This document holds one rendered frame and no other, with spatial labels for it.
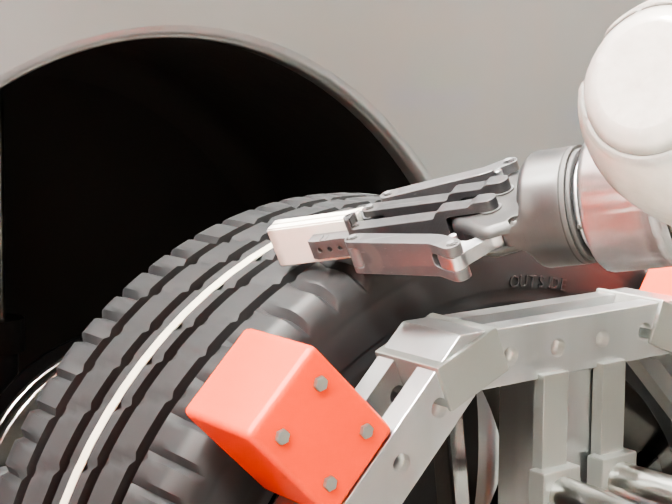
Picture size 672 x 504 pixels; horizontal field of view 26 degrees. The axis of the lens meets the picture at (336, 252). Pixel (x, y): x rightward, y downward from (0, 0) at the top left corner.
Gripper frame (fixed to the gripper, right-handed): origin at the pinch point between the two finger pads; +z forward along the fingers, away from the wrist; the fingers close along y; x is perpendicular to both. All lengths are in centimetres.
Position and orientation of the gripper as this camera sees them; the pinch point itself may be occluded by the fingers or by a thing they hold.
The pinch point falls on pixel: (319, 238)
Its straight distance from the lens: 101.3
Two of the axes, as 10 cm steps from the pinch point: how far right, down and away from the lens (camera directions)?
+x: -3.3, -8.6, -3.8
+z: -8.5, 1.0, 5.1
